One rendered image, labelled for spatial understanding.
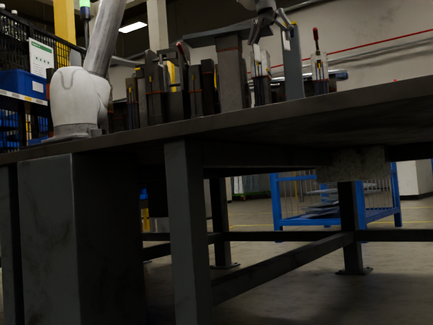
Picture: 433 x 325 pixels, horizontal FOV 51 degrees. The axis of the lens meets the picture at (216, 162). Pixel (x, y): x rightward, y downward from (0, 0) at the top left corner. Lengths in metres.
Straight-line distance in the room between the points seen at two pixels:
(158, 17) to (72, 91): 8.78
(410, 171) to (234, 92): 8.03
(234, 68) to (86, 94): 0.62
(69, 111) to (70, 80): 0.11
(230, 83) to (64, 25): 1.69
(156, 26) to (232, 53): 8.45
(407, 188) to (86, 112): 8.55
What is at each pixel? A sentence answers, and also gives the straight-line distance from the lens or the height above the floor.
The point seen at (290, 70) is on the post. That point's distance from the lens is 1.87.
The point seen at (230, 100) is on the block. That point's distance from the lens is 1.89.
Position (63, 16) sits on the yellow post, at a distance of 3.36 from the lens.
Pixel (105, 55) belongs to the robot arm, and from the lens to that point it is 1.93.
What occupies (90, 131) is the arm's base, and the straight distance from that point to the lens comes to 1.66.
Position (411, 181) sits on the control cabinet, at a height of 0.36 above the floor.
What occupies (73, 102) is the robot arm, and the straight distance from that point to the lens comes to 1.67.
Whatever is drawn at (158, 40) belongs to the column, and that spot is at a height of 3.80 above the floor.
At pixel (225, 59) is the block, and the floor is 1.04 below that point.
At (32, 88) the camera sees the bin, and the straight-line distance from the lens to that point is 2.49.
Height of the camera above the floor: 0.51
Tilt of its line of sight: 3 degrees up
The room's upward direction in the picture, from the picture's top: 4 degrees counter-clockwise
